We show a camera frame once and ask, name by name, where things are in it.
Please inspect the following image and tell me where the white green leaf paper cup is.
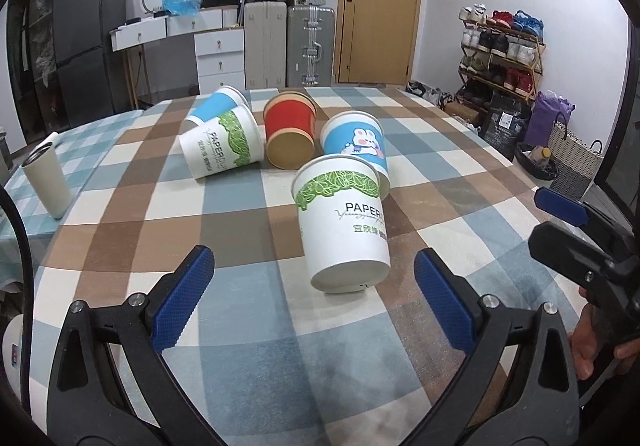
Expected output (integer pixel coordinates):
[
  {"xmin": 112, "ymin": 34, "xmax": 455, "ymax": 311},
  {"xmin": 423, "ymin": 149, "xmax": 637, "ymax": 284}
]
[{"xmin": 291, "ymin": 154, "xmax": 390, "ymax": 295}]

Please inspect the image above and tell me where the blue bunny paper cup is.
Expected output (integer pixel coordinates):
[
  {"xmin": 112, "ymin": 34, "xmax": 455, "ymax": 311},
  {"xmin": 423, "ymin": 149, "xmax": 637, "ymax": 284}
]
[{"xmin": 320, "ymin": 110, "xmax": 390, "ymax": 200}]

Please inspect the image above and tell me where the red kraft paper cup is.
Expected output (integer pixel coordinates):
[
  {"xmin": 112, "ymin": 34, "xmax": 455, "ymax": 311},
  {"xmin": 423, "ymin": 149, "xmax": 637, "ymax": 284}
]
[{"xmin": 262, "ymin": 91, "xmax": 317, "ymax": 170}]

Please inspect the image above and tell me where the white green lying paper cup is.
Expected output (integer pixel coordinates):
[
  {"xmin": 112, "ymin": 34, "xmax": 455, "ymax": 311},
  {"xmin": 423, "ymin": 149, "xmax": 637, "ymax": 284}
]
[{"xmin": 179, "ymin": 105, "xmax": 265, "ymax": 180}]

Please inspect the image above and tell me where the blue white lying paper cup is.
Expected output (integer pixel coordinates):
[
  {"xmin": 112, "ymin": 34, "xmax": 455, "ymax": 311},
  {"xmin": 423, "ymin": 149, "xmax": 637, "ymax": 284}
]
[{"xmin": 180, "ymin": 86, "xmax": 248, "ymax": 133}]

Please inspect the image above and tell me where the right hand on gripper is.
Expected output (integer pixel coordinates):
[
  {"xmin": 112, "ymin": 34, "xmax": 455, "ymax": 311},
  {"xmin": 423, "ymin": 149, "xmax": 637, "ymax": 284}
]
[{"xmin": 568, "ymin": 303, "xmax": 640, "ymax": 380}]

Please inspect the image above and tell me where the woven grey basket bag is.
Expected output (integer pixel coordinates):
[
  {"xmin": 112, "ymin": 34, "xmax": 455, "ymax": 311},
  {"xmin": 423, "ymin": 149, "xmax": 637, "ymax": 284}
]
[{"xmin": 548, "ymin": 113, "xmax": 604, "ymax": 201}]

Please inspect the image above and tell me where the purple bag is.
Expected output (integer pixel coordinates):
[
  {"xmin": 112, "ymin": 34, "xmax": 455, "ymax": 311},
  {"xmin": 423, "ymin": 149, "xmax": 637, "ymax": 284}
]
[{"xmin": 524, "ymin": 91, "xmax": 575, "ymax": 147}]

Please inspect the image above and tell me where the wooden shoe rack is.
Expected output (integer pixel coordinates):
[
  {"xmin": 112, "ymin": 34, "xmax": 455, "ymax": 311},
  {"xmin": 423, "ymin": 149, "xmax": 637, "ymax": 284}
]
[{"xmin": 458, "ymin": 20, "xmax": 547, "ymax": 104}]

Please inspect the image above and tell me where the plaid brown blue tablecloth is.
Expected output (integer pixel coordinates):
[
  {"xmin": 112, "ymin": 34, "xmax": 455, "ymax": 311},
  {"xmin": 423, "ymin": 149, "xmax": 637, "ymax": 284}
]
[{"xmin": 30, "ymin": 88, "xmax": 584, "ymax": 445}]

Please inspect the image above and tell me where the beige steel tumbler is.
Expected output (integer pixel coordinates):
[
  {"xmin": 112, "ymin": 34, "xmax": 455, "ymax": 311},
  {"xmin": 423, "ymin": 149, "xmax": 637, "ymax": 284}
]
[{"xmin": 21, "ymin": 142, "xmax": 73, "ymax": 220}]

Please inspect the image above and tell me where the wooden door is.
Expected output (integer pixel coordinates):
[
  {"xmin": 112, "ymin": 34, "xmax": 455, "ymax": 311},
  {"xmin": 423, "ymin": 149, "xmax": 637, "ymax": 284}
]
[{"xmin": 336, "ymin": 0, "xmax": 421, "ymax": 84}]

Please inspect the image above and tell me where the silver aluminium suitcase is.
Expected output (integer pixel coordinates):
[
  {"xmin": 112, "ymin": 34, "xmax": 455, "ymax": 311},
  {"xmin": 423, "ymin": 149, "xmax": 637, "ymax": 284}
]
[{"xmin": 286, "ymin": 6, "xmax": 335, "ymax": 88}]

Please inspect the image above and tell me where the beige suitcase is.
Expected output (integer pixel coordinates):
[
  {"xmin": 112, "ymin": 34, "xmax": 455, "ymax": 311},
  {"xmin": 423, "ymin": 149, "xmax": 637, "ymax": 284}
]
[{"xmin": 244, "ymin": 1, "xmax": 288, "ymax": 90}]

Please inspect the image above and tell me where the white drawer desk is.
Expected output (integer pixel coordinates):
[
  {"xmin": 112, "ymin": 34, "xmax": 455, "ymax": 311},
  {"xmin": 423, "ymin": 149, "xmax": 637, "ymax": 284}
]
[{"xmin": 110, "ymin": 6, "xmax": 246, "ymax": 110}]

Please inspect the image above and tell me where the dark grey refrigerator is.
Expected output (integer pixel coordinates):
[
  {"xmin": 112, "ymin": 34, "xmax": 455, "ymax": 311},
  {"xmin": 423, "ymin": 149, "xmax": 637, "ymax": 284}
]
[{"xmin": 52, "ymin": 0, "xmax": 130, "ymax": 128}]

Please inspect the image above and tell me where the blue plastic bag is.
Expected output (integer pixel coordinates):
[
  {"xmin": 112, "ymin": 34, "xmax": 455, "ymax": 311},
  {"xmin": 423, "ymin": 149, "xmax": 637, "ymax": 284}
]
[{"xmin": 162, "ymin": 0, "xmax": 203, "ymax": 16}]

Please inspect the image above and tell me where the black cable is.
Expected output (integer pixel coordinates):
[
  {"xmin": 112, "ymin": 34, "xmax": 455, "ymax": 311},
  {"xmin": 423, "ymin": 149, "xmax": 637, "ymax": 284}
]
[{"xmin": 0, "ymin": 185, "xmax": 36, "ymax": 427}]

